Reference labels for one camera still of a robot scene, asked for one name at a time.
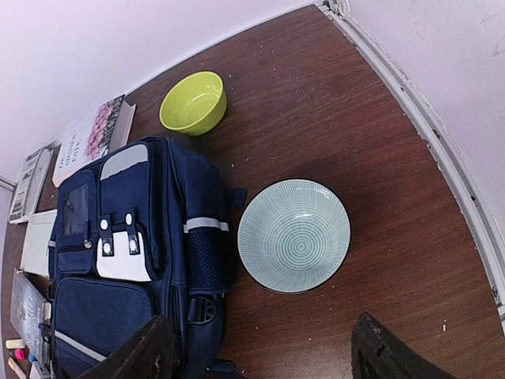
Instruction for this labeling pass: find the teal patterned ceramic bowl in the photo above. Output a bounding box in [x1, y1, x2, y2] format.
[237, 178, 351, 294]

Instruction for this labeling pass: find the beige highlighter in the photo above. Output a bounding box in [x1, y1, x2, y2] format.
[7, 358, 32, 379]

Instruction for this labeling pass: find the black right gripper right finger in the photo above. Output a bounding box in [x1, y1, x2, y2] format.
[351, 313, 453, 378]

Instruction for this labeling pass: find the dark Wuthering Heights book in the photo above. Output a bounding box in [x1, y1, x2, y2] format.
[10, 268, 51, 355]

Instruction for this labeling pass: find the yellow highlighter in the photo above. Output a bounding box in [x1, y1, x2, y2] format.
[5, 339, 26, 350]

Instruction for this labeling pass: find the navy blue student backpack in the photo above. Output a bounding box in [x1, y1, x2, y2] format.
[48, 137, 247, 378]

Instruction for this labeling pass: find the grey Ianra magazine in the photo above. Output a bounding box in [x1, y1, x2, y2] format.
[9, 147, 53, 224]

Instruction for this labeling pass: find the pale green paperback book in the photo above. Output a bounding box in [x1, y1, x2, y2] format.
[20, 209, 57, 278]

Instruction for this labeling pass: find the pink highlighter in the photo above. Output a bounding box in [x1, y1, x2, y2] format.
[14, 348, 28, 361]

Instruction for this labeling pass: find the white Designer Fate book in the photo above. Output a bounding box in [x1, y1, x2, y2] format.
[52, 95, 137, 187]

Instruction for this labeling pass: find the lime green bowl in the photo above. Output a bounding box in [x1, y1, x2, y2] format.
[159, 71, 227, 137]

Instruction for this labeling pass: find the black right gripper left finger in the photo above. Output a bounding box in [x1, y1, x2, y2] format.
[66, 315, 174, 378]

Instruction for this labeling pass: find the blue cap marker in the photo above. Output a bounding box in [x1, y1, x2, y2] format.
[28, 353, 38, 363]

